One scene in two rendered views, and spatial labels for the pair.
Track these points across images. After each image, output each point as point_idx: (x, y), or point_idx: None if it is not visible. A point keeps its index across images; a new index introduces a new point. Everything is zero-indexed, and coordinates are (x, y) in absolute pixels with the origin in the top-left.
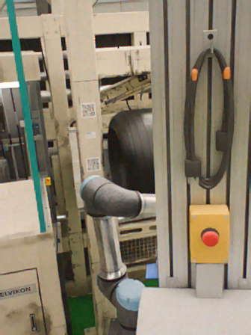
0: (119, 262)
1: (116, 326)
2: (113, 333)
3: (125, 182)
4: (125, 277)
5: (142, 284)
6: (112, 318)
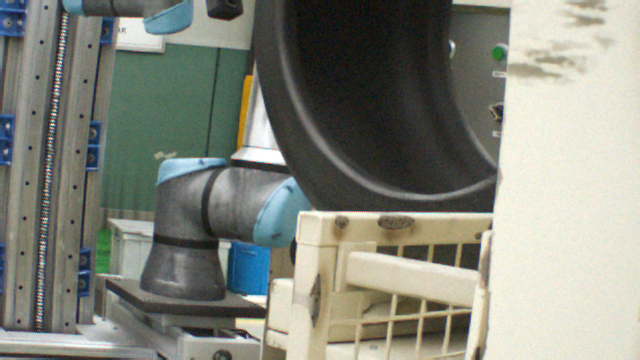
0: (244, 129)
1: (238, 301)
2: (233, 297)
3: (448, 56)
4: (228, 172)
5: (177, 159)
6: (261, 306)
